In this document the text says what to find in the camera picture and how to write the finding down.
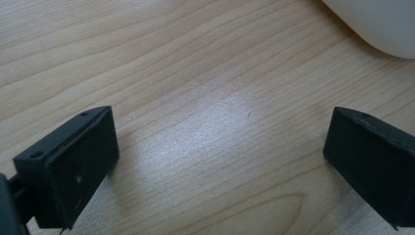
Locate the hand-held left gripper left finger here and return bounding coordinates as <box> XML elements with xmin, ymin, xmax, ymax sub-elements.
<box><xmin>13</xmin><ymin>105</ymin><xmax>120</xmax><ymax>231</ymax></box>

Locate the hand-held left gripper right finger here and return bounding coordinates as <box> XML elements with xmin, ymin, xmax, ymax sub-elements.
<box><xmin>322</xmin><ymin>106</ymin><xmax>415</xmax><ymax>231</ymax></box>

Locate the white plastic storage bin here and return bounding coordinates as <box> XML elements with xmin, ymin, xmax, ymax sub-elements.
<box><xmin>321</xmin><ymin>0</ymin><xmax>415</xmax><ymax>61</ymax></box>

